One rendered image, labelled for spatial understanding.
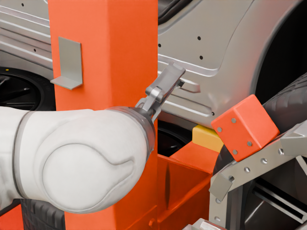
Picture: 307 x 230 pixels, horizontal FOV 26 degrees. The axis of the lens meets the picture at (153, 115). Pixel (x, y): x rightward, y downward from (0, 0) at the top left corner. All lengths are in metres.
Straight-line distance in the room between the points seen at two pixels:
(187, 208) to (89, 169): 1.09
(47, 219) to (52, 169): 1.35
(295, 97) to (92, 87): 0.40
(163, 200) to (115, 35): 0.53
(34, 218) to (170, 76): 1.20
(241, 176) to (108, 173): 0.61
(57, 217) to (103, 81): 0.75
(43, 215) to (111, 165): 1.36
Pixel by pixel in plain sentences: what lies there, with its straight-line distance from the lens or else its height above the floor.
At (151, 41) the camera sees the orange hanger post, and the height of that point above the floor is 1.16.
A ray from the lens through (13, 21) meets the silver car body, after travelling 2.32.
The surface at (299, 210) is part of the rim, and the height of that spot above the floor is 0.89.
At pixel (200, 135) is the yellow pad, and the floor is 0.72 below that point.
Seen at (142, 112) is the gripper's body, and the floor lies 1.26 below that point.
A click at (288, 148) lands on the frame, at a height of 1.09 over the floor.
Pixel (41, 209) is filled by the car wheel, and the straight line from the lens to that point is 2.02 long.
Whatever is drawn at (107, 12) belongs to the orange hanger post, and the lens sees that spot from 1.24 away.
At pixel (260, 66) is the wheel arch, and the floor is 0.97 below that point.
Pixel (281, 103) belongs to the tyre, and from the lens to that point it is 1.24.
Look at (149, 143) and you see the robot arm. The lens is 0.82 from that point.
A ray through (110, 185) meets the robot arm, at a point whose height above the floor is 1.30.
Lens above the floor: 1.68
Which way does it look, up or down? 29 degrees down
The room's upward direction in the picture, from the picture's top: straight up
